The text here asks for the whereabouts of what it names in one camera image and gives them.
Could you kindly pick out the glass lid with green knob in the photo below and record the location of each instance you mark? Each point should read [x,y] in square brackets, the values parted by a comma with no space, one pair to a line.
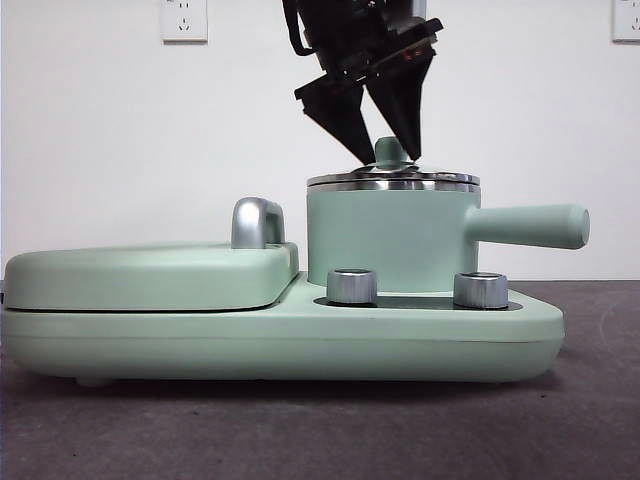
[387,150]

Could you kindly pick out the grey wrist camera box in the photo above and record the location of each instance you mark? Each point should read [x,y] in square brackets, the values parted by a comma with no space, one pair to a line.
[414,9]

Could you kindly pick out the silver control knob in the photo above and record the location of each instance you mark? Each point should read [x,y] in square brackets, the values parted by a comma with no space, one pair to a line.
[351,288]
[481,291]

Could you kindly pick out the white wall socket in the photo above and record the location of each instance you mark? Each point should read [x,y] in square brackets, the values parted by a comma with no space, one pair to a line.
[184,22]
[627,22]

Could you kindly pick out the green cooking appliance base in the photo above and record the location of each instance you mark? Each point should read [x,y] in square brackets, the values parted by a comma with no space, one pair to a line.
[350,345]

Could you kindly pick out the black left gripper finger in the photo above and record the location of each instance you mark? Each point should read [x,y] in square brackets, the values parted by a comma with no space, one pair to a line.
[340,110]
[405,100]

